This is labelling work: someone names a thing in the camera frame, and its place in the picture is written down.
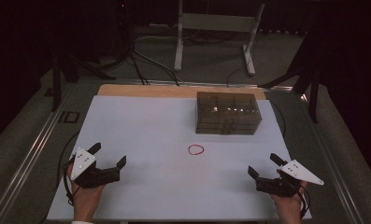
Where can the white table sheet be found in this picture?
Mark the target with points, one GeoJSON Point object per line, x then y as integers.
{"type": "Point", "coordinates": [142, 140]}

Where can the red rubber band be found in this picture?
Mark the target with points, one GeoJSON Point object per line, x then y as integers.
{"type": "Point", "coordinates": [190, 152]}

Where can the metal floor rail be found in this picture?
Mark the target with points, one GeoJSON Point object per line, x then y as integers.
{"type": "Point", "coordinates": [27, 161]}
{"type": "Point", "coordinates": [335, 174]}

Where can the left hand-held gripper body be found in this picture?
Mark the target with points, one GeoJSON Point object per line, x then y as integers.
{"type": "Point", "coordinates": [83, 163]}

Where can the person's right hand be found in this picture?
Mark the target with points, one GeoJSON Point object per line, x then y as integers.
{"type": "Point", "coordinates": [289, 208]}

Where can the black tripod stand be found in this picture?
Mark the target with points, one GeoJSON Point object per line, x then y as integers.
{"type": "Point", "coordinates": [57, 87]}
{"type": "Point", "coordinates": [312, 93]}

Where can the person's left hand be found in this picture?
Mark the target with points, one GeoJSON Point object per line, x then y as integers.
{"type": "Point", "coordinates": [85, 202]}

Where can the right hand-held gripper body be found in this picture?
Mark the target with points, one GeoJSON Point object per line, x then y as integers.
{"type": "Point", "coordinates": [279, 186]}

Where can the white metal stand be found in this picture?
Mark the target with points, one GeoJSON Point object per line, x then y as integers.
{"type": "Point", "coordinates": [217, 22]}

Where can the smoked transparent drawer box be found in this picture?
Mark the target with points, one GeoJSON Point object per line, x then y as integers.
{"type": "Point", "coordinates": [228, 109]}

